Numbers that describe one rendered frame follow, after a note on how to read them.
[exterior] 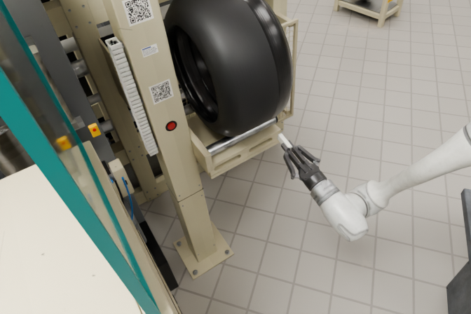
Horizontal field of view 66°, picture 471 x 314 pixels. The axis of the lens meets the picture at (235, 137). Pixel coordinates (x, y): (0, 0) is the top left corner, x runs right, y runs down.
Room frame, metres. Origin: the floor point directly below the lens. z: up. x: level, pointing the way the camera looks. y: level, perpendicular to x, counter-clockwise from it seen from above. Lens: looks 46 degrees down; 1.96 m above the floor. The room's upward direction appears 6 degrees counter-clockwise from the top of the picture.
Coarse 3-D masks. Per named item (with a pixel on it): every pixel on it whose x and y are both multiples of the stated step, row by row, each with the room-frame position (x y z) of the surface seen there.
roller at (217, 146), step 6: (270, 120) 1.10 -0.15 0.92; (276, 120) 1.11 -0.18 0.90; (258, 126) 1.07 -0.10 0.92; (264, 126) 1.08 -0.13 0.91; (246, 132) 1.04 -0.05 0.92; (252, 132) 1.05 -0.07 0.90; (222, 138) 1.02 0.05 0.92; (228, 138) 1.01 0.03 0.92; (234, 138) 1.01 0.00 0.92; (240, 138) 1.02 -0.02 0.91; (246, 138) 1.04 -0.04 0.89; (210, 144) 0.99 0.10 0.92; (216, 144) 0.99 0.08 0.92; (222, 144) 0.99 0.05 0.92; (228, 144) 0.99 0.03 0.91; (210, 150) 0.96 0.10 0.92; (216, 150) 0.97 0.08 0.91; (222, 150) 0.98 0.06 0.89
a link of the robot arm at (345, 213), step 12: (336, 192) 0.68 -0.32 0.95; (324, 204) 0.66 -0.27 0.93; (336, 204) 0.64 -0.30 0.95; (348, 204) 0.64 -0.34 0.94; (360, 204) 0.65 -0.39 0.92; (336, 216) 0.61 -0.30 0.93; (348, 216) 0.60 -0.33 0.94; (360, 216) 0.60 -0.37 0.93; (336, 228) 0.58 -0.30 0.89; (348, 228) 0.56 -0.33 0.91; (360, 228) 0.56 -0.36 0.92; (348, 240) 0.55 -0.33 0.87
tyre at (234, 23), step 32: (192, 0) 1.15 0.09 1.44; (224, 0) 1.13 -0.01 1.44; (256, 0) 1.13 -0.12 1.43; (192, 32) 1.06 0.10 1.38; (224, 32) 1.01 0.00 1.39; (256, 32) 1.03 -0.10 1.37; (192, 64) 1.37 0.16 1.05; (224, 64) 0.94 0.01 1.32; (256, 64) 0.96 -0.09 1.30; (288, 64) 1.00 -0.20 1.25; (192, 96) 1.21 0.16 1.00; (224, 96) 0.92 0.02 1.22; (256, 96) 0.92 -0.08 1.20; (288, 96) 0.99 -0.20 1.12; (224, 128) 0.94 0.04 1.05
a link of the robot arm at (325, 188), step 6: (324, 180) 0.73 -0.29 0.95; (330, 180) 0.73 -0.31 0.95; (318, 186) 0.71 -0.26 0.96; (324, 186) 0.70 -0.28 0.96; (330, 186) 0.70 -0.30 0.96; (336, 186) 0.71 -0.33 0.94; (312, 192) 0.71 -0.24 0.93; (318, 192) 0.69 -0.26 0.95; (324, 192) 0.69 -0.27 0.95; (330, 192) 0.68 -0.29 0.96; (318, 198) 0.68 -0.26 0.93; (324, 198) 0.67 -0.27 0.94; (318, 204) 0.67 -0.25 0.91
